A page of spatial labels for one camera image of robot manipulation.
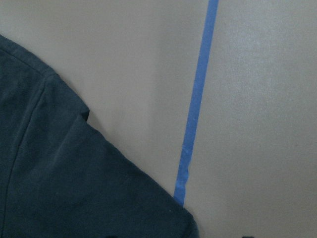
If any black t-shirt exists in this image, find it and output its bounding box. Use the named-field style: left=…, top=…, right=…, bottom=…
left=0, top=37, right=199, bottom=238

